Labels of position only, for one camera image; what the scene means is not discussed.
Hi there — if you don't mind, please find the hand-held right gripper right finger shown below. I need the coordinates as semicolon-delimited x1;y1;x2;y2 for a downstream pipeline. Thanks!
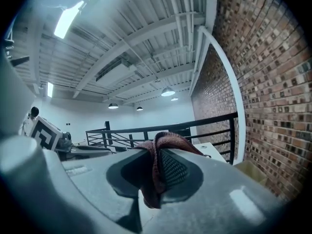
143;147;288;234

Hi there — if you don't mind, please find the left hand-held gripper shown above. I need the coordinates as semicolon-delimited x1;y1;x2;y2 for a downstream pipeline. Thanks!
29;116;117;162

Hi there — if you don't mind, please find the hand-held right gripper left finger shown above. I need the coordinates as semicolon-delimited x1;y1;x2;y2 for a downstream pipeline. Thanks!
43;148;156;234

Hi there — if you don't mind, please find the brown cloth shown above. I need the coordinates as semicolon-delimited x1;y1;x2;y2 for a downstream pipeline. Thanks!
133;131;212;209

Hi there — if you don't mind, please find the cardboard box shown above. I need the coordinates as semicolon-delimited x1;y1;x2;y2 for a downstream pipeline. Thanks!
233;160;268;187

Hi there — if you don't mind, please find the white table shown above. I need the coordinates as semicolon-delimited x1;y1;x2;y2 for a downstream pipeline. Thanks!
194;142;231;164

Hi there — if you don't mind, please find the black metal railing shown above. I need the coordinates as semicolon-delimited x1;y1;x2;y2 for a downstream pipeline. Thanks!
85;112;239;165

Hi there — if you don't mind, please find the white ceiling air conditioner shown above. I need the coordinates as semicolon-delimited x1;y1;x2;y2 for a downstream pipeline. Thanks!
95;58;137;89

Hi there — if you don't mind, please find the white pipe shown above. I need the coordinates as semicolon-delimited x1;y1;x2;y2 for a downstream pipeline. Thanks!
198;25;246;167

